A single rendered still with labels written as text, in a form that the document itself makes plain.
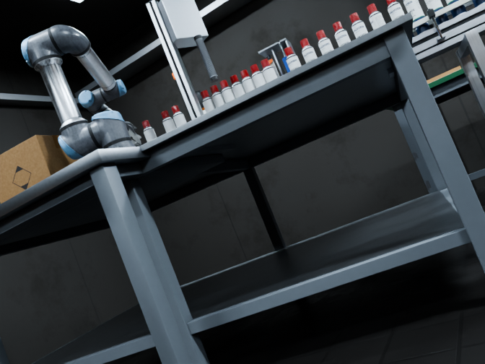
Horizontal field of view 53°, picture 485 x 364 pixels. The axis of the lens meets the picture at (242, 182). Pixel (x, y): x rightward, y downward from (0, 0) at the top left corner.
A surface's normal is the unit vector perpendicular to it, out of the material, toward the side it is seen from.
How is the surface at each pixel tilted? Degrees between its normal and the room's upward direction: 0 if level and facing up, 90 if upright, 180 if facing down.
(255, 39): 90
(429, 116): 90
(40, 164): 90
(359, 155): 90
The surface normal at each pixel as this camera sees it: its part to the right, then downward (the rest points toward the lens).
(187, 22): 0.53, -0.27
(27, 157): -0.33, 0.07
